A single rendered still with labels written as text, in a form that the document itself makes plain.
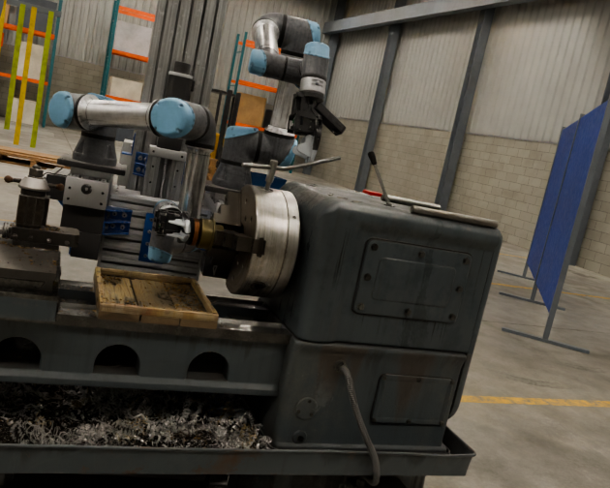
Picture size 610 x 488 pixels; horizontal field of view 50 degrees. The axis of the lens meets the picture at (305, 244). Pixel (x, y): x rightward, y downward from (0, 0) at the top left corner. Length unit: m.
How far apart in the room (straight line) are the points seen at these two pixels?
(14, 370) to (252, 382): 0.61
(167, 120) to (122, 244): 0.59
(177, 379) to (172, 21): 1.36
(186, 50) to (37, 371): 1.34
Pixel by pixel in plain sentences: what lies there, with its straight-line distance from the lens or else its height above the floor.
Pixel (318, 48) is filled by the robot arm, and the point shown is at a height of 1.65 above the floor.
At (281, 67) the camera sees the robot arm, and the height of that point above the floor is 1.59.
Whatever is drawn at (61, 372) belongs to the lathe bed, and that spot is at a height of 0.71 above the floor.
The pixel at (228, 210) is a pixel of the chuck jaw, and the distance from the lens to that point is 1.86.
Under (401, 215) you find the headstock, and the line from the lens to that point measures 1.79.
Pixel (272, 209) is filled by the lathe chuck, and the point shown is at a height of 1.19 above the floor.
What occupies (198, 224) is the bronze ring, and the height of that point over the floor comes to 1.11.
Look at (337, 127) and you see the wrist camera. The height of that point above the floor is 1.45.
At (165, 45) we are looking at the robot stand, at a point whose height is 1.62.
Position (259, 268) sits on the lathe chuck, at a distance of 1.73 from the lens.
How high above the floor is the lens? 1.39
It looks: 9 degrees down
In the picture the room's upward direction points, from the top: 12 degrees clockwise
